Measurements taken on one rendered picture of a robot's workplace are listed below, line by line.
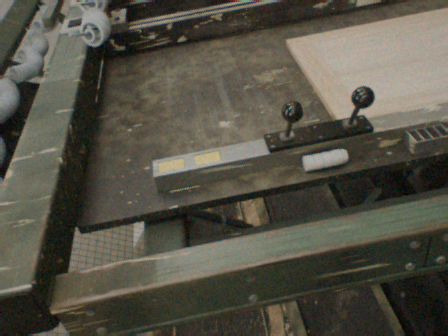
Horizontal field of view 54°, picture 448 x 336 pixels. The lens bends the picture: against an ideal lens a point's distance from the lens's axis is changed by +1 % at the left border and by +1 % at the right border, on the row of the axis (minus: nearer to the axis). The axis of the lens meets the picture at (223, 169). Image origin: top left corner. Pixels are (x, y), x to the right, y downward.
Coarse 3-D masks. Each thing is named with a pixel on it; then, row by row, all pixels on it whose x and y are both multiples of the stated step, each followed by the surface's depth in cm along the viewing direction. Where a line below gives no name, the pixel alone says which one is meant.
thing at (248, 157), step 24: (384, 120) 83; (408, 120) 82; (432, 120) 81; (240, 144) 84; (264, 144) 83; (336, 144) 81; (360, 144) 82; (384, 144) 83; (192, 168) 80; (216, 168) 81; (240, 168) 82; (264, 168) 82
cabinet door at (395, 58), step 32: (352, 32) 119; (384, 32) 117; (416, 32) 114; (320, 64) 108; (352, 64) 106; (384, 64) 104; (416, 64) 102; (320, 96) 98; (384, 96) 94; (416, 96) 92
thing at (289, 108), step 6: (288, 102) 71; (294, 102) 71; (282, 108) 71; (288, 108) 70; (294, 108) 70; (300, 108) 70; (282, 114) 71; (288, 114) 70; (294, 114) 70; (300, 114) 71; (288, 120) 71; (294, 120) 71; (288, 126) 76; (288, 132) 78; (282, 138) 81; (288, 138) 81; (294, 138) 81
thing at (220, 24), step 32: (256, 0) 133; (288, 0) 131; (320, 0) 132; (352, 0) 133; (384, 0) 135; (64, 32) 125; (128, 32) 129; (160, 32) 131; (192, 32) 132; (224, 32) 134
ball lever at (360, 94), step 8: (360, 88) 71; (368, 88) 71; (352, 96) 72; (360, 96) 71; (368, 96) 70; (360, 104) 71; (368, 104) 71; (352, 112) 77; (344, 120) 82; (352, 120) 79; (344, 128) 81
